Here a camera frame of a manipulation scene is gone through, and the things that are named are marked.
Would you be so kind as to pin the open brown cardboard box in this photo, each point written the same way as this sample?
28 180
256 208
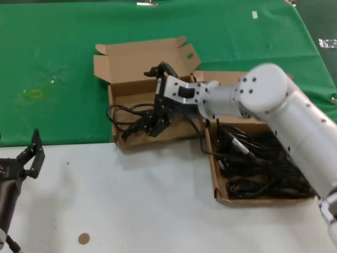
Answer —
223 79
137 60

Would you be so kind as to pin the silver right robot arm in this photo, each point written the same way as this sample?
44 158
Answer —
263 87

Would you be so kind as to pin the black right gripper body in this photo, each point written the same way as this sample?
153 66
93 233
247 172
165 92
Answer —
160 102

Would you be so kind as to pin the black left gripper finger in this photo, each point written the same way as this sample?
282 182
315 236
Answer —
37 141
35 166

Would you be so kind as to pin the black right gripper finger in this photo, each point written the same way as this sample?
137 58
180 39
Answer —
158 125
164 67

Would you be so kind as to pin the green table cloth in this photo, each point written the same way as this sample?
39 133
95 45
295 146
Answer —
79 39

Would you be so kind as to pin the clear tape scraps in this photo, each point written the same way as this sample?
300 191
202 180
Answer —
54 76

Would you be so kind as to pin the small white label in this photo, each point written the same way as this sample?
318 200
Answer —
255 15

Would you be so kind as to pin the round brown paper disc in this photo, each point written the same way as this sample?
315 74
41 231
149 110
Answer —
84 239

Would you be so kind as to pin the metal table clamp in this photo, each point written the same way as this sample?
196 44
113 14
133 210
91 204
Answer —
334 100
147 2

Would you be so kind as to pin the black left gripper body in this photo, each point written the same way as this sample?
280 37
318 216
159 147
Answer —
8 170

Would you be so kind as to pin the crumpled silver foil piece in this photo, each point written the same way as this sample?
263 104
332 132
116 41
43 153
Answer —
327 43

